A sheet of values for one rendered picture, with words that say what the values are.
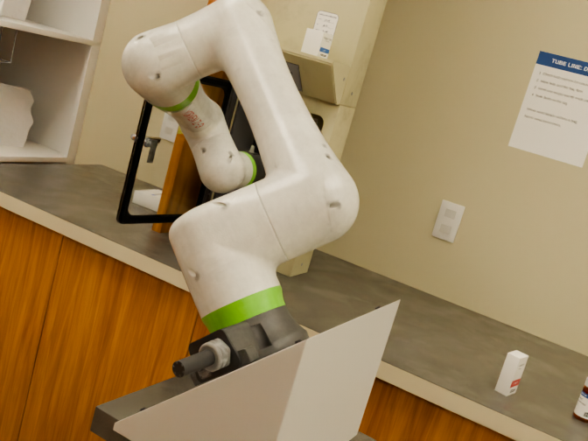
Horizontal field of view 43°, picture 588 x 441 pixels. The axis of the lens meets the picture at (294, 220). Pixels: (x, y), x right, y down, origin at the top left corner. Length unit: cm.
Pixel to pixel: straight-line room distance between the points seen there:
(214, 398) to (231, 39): 63
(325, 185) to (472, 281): 125
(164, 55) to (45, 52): 176
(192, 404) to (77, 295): 111
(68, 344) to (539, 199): 135
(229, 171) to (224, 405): 86
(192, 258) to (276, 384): 27
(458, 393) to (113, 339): 90
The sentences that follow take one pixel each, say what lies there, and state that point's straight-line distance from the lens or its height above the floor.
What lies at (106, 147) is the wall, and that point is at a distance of 289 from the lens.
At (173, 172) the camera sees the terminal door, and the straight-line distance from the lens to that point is 198.
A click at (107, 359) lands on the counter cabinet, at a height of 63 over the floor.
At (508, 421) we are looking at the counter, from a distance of 159.
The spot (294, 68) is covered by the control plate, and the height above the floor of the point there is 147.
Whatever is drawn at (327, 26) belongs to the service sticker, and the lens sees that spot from 198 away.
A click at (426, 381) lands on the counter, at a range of 161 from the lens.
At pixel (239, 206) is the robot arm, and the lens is 111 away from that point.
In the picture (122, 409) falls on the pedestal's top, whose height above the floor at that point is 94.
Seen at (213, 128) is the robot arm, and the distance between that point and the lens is 177.
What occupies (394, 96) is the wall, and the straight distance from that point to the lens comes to 235.
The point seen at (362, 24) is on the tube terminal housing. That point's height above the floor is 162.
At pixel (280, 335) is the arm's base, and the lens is 109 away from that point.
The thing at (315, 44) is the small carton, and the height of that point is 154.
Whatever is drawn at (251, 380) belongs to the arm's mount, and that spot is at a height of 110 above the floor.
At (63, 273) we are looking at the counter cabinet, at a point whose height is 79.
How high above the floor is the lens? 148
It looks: 11 degrees down
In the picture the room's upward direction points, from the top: 16 degrees clockwise
